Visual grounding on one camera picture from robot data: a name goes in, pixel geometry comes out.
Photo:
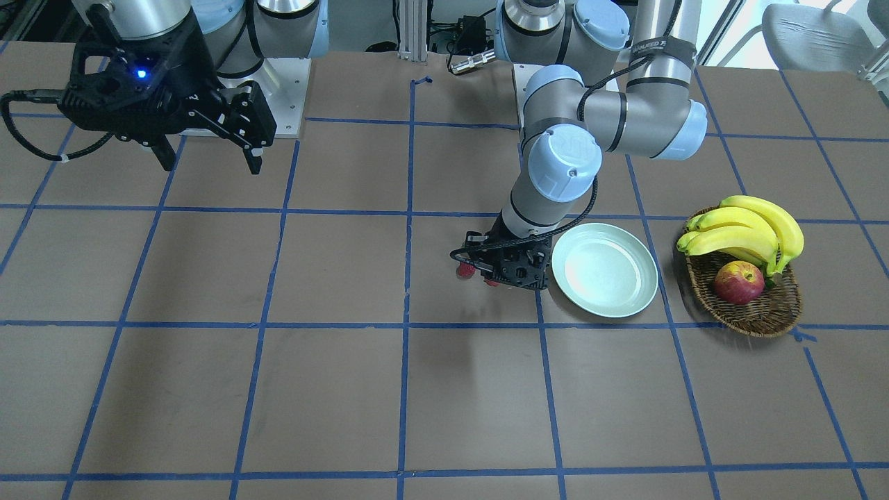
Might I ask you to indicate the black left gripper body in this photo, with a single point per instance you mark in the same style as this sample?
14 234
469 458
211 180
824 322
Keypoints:
497 273

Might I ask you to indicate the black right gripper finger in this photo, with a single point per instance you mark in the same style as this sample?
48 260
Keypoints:
161 148
240 115

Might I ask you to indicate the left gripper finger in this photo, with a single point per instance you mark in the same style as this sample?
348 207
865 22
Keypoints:
468 251

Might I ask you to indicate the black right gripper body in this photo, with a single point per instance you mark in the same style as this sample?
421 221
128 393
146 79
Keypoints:
186 64

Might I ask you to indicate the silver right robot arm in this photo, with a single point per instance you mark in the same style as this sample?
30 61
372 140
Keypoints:
239 34

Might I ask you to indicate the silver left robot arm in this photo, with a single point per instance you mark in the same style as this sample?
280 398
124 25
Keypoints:
605 83

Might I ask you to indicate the light green plate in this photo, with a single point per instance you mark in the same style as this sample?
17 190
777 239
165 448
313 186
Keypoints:
604 270

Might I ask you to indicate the red apple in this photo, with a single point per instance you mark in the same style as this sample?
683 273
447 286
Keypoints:
739 282

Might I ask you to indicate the yellow banana bunch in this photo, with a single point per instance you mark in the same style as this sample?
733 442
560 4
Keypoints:
749 228

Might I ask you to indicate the brown wicker basket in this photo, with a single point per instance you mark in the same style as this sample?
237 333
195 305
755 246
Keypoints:
776 311

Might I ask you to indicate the grey chair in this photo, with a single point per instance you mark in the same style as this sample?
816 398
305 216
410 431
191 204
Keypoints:
806 38

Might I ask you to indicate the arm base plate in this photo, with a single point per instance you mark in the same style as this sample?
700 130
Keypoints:
521 75
285 85

